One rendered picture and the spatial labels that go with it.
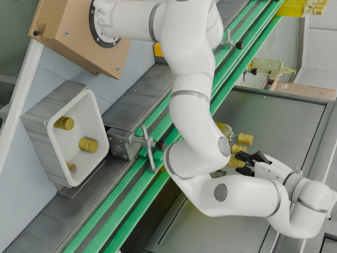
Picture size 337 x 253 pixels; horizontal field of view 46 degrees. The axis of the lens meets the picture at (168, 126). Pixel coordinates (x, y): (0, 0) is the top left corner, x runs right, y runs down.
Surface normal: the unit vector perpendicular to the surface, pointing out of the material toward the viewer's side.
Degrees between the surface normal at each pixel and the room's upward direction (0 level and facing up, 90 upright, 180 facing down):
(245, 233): 91
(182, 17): 87
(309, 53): 90
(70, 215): 90
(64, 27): 1
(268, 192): 41
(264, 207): 36
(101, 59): 1
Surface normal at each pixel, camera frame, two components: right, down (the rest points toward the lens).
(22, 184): 0.87, 0.20
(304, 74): -0.14, -0.78
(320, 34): -0.48, 0.59
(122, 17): -0.47, 0.10
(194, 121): -0.07, -0.45
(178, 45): -0.29, -0.12
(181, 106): -0.43, -0.47
